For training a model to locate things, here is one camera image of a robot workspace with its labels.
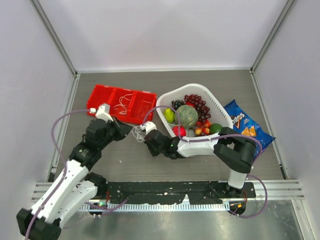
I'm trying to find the red yellow peach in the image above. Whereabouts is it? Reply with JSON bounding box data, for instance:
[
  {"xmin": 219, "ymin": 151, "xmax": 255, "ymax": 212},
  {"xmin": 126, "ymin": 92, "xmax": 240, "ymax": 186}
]
[{"xmin": 194, "ymin": 119, "xmax": 212, "ymax": 136}]

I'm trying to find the red bin right compartment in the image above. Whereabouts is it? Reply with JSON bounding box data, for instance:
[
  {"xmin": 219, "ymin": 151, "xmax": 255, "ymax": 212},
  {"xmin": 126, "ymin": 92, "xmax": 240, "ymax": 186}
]
[{"xmin": 128, "ymin": 91, "xmax": 157, "ymax": 125}]

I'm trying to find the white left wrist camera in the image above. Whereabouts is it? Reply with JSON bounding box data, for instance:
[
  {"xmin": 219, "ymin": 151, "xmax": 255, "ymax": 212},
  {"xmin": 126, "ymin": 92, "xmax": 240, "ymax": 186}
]
[{"xmin": 89, "ymin": 103, "xmax": 114, "ymax": 122}]

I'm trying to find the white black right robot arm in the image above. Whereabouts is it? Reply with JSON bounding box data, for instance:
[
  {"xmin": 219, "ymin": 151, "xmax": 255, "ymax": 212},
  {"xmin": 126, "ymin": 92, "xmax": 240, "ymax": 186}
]
[{"xmin": 144, "ymin": 126, "xmax": 262, "ymax": 198}]

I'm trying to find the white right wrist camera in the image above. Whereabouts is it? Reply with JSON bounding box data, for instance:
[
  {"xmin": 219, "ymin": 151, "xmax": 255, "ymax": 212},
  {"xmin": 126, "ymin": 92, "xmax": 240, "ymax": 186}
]
[{"xmin": 140, "ymin": 121, "xmax": 157, "ymax": 134}]

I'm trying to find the green netted melon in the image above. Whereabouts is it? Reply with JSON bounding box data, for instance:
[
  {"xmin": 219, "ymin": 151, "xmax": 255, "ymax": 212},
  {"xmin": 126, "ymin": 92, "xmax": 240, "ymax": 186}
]
[{"xmin": 174, "ymin": 105, "xmax": 199, "ymax": 129}]

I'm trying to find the green lime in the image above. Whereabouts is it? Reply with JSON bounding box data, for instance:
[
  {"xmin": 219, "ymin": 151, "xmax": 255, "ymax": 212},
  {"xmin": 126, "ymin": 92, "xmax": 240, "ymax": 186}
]
[{"xmin": 209, "ymin": 123, "xmax": 222, "ymax": 135}]

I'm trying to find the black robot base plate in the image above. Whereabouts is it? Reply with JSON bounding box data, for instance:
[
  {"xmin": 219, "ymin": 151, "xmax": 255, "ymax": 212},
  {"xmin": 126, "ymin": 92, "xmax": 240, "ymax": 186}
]
[{"xmin": 94, "ymin": 181, "xmax": 256, "ymax": 205}]

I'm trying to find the red bin compartment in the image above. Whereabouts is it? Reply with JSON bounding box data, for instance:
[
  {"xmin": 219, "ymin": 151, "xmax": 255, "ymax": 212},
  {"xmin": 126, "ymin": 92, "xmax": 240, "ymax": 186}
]
[
  {"xmin": 128, "ymin": 91, "xmax": 157, "ymax": 125},
  {"xmin": 109, "ymin": 88, "xmax": 135, "ymax": 119}
]

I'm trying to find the yellow green pear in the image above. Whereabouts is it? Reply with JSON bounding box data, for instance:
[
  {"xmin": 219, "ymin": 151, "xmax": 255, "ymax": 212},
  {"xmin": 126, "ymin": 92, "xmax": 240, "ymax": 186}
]
[{"xmin": 163, "ymin": 108, "xmax": 175, "ymax": 124}]

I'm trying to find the blue chips bag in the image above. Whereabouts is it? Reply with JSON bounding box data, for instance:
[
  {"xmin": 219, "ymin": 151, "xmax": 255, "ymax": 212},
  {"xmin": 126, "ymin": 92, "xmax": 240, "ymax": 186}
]
[{"xmin": 224, "ymin": 99, "xmax": 276, "ymax": 159}]

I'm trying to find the white plastic fruit basket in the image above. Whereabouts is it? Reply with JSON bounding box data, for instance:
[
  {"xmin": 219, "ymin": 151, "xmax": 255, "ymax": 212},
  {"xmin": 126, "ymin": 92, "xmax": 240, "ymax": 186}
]
[{"xmin": 155, "ymin": 83, "xmax": 234, "ymax": 158}]

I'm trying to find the red bin middle compartment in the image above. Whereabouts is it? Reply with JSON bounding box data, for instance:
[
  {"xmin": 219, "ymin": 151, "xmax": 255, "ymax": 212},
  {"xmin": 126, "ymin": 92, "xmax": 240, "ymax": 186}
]
[{"xmin": 109, "ymin": 88, "xmax": 135, "ymax": 119}]

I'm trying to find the red fruit in basket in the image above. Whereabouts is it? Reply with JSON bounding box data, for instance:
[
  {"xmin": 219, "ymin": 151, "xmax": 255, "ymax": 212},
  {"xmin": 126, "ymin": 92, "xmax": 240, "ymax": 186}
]
[{"xmin": 172, "ymin": 126, "xmax": 187, "ymax": 137}]

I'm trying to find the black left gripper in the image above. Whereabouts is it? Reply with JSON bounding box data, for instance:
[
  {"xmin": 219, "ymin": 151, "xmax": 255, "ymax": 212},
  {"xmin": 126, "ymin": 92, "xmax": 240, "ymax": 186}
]
[{"xmin": 98, "ymin": 115, "xmax": 132, "ymax": 150}]

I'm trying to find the dark blue grape bunch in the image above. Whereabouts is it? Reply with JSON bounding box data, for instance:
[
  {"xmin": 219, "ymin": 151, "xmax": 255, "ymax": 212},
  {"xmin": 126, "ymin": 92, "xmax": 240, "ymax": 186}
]
[{"xmin": 171, "ymin": 100, "xmax": 185, "ymax": 110}]

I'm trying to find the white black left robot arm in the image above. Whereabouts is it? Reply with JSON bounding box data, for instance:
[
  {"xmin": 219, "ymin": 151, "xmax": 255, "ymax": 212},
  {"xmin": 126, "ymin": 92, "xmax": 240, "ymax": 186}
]
[{"xmin": 16, "ymin": 117, "xmax": 132, "ymax": 240}]

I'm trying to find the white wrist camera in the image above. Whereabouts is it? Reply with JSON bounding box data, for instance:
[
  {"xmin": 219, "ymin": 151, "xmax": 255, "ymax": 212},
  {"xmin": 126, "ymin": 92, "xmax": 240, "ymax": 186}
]
[
  {"xmin": 89, "ymin": 103, "xmax": 114, "ymax": 122},
  {"xmin": 140, "ymin": 121, "xmax": 157, "ymax": 134}
]

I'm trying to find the dark red grape bunch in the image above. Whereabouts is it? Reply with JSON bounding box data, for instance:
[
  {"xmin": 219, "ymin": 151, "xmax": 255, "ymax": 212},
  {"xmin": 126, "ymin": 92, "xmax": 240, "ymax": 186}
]
[{"xmin": 184, "ymin": 94, "xmax": 211, "ymax": 123}]

